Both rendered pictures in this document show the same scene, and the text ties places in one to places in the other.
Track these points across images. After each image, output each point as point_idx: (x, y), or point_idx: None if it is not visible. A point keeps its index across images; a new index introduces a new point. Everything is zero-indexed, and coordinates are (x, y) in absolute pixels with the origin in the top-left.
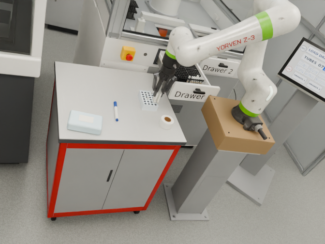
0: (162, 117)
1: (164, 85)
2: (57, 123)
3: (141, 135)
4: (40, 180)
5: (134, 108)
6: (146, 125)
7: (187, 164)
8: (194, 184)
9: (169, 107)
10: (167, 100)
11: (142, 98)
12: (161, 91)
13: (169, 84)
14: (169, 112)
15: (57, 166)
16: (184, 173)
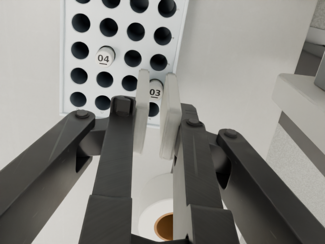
0: (150, 215)
1: (175, 209)
2: None
3: (35, 243)
4: None
5: (24, 82)
6: (71, 200)
7: (313, 63)
8: (287, 129)
9: (269, 80)
10: (305, 4)
11: (63, 51)
12: (173, 141)
13: (250, 213)
14: (247, 121)
15: None
16: (297, 67)
